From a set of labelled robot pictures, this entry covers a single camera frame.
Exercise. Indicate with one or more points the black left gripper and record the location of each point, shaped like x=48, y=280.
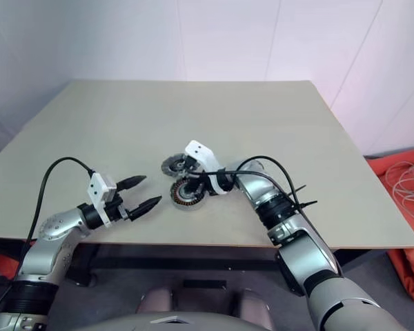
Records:
x=115, y=207

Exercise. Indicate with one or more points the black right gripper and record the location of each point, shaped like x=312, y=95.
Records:
x=203, y=184

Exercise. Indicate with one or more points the copper wound stator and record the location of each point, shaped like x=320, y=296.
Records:
x=189, y=206

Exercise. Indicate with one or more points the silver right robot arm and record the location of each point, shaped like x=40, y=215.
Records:
x=296, y=248

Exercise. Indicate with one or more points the grey robot torso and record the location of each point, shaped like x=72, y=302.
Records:
x=193, y=325

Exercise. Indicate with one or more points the small orange cushion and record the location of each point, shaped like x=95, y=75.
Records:
x=7, y=267

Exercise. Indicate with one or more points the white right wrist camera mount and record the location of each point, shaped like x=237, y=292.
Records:
x=198, y=148

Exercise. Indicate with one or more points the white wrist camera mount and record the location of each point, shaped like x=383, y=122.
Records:
x=98, y=188
x=198, y=148

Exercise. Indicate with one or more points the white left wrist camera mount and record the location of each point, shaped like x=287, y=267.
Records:
x=98, y=188

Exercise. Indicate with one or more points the black table frame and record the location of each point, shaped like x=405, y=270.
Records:
x=193, y=258

